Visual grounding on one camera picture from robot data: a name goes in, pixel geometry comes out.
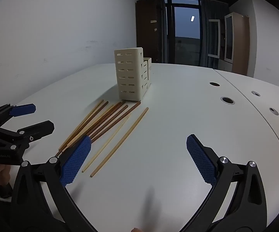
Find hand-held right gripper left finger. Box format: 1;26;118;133
10;135;101;232

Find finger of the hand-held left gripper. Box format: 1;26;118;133
0;103;36;126
0;120;55;151

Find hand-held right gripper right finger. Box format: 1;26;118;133
186;134;268;232

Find bunch of wooden chopsticks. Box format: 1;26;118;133
55;99;149;177

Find cream plastic utensil holder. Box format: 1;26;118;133
114;47;152;101

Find light wood glass-door cabinet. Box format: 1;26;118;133
218;12;250;76

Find grey blue curtain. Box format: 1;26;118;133
164;0;176;63
199;0;230;68

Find dark framed glass door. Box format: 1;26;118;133
163;0;204;66

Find brown wooden cabinet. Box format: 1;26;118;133
136;0;164;63

